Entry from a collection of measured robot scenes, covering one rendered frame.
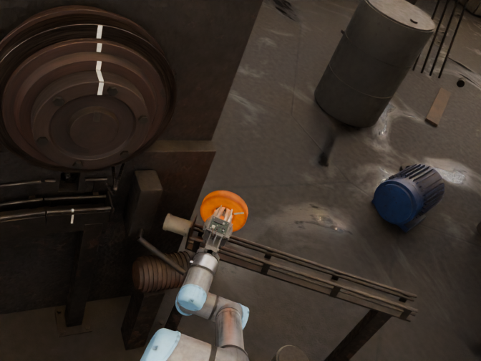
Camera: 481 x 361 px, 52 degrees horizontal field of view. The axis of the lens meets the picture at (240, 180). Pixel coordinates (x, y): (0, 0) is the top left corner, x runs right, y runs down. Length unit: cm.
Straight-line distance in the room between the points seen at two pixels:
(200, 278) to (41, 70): 68
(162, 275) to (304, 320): 98
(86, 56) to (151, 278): 83
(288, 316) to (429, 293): 97
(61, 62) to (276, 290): 170
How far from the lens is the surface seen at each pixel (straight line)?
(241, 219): 158
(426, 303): 302
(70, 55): 121
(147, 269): 173
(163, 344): 111
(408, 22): 376
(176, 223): 166
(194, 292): 138
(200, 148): 168
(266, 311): 244
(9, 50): 122
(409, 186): 310
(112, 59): 122
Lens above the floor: 191
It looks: 40 degrees down
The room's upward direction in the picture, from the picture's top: 24 degrees clockwise
